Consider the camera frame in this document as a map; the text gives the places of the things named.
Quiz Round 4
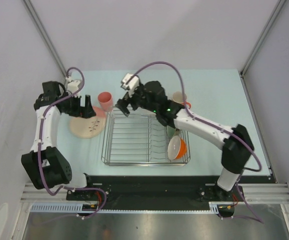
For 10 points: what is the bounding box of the right aluminium frame post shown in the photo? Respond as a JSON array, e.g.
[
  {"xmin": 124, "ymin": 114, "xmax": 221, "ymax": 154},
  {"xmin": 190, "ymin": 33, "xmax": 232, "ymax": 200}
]
[{"xmin": 240, "ymin": 0, "xmax": 287, "ymax": 76}]

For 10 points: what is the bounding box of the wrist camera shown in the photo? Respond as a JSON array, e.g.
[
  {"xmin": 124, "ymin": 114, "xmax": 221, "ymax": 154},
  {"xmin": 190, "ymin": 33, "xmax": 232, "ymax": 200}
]
[
  {"xmin": 121, "ymin": 73, "xmax": 140, "ymax": 97},
  {"xmin": 65, "ymin": 76, "xmax": 82, "ymax": 94}
]

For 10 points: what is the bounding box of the green floral bowl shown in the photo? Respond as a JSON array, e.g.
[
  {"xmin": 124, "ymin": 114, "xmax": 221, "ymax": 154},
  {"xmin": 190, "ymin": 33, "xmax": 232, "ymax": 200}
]
[{"xmin": 166, "ymin": 126, "xmax": 180, "ymax": 139}]

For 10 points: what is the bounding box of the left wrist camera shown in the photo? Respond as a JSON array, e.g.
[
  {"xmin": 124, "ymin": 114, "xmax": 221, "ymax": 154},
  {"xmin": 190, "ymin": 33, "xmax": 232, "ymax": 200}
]
[{"xmin": 65, "ymin": 76, "xmax": 82, "ymax": 94}]

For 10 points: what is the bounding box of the left aluminium frame post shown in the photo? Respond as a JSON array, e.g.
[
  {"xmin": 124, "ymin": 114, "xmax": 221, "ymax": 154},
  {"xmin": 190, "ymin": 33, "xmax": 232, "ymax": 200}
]
[{"xmin": 21, "ymin": 0, "xmax": 67, "ymax": 77}]

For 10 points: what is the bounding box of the metal wire dish rack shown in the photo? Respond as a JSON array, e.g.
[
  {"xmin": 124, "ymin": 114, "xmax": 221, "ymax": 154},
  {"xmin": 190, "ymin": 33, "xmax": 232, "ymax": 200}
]
[{"xmin": 101, "ymin": 108, "xmax": 191, "ymax": 167}]

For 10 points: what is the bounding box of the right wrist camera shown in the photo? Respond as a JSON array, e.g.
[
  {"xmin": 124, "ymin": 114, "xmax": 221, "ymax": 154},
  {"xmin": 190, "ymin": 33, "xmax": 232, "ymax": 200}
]
[{"xmin": 121, "ymin": 73, "xmax": 140, "ymax": 97}]

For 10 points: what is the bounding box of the orange white mug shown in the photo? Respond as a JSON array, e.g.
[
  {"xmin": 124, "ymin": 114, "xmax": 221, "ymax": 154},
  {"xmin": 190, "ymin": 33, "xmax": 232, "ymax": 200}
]
[{"xmin": 171, "ymin": 91, "xmax": 192, "ymax": 109}]

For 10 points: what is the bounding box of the pink plastic cup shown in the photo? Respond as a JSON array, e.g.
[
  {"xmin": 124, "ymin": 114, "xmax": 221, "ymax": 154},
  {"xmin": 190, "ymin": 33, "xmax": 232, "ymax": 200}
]
[{"xmin": 97, "ymin": 91, "xmax": 113, "ymax": 112}]

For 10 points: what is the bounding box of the pink cream floral plate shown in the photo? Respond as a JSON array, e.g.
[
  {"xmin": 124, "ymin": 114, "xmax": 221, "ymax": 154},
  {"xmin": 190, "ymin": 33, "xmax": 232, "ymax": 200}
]
[{"xmin": 69, "ymin": 106, "xmax": 107, "ymax": 139}]

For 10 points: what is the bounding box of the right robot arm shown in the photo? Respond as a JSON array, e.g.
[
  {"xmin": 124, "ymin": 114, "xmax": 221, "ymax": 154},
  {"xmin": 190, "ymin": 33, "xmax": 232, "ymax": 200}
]
[{"xmin": 116, "ymin": 77, "xmax": 255, "ymax": 201}]

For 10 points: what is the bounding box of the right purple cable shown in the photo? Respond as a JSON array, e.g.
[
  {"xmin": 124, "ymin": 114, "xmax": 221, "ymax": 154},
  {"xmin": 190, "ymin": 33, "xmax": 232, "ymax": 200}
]
[{"xmin": 133, "ymin": 61, "xmax": 264, "ymax": 223}]

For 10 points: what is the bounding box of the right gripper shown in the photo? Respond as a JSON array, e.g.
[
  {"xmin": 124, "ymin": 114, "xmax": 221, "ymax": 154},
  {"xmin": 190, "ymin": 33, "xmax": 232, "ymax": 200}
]
[{"xmin": 116, "ymin": 83, "xmax": 159, "ymax": 116}]

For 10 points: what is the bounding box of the white slotted cable duct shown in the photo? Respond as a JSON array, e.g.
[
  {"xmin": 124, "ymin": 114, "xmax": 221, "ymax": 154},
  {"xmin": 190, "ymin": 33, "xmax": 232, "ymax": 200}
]
[{"xmin": 30, "ymin": 202, "xmax": 219, "ymax": 214}]

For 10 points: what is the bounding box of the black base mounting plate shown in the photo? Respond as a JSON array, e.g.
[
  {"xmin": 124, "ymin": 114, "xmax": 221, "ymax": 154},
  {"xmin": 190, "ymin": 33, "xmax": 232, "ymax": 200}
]
[{"xmin": 35, "ymin": 173, "xmax": 277, "ymax": 218}]

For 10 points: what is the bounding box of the aluminium front rail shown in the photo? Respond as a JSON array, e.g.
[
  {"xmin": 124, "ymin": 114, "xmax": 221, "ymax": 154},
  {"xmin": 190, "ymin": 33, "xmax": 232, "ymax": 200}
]
[{"xmin": 20, "ymin": 183, "xmax": 289, "ymax": 204}]

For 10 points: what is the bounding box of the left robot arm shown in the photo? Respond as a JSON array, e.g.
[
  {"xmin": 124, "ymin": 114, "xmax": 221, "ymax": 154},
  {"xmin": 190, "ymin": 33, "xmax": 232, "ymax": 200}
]
[{"xmin": 21, "ymin": 79, "xmax": 96, "ymax": 200}]

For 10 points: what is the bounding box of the orange white bowl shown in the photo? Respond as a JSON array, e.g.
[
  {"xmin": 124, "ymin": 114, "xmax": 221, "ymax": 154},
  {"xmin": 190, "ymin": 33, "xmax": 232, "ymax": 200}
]
[{"xmin": 167, "ymin": 135, "xmax": 187, "ymax": 160}]

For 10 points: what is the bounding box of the aluminium frame post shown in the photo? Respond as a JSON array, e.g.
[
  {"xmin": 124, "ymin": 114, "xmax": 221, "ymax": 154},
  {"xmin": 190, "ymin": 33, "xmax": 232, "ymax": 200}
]
[
  {"xmin": 240, "ymin": 0, "xmax": 287, "ymax": 76},
  {"xmin": 21, "ymin": 0, "xmax": 67, "ymax": 77}
]

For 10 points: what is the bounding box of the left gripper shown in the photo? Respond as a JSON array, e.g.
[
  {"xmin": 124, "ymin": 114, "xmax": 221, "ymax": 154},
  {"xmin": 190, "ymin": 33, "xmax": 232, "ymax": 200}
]
[{"xmin": 61, "ymin": 92, "xmax": 96, "ymax": 119}]

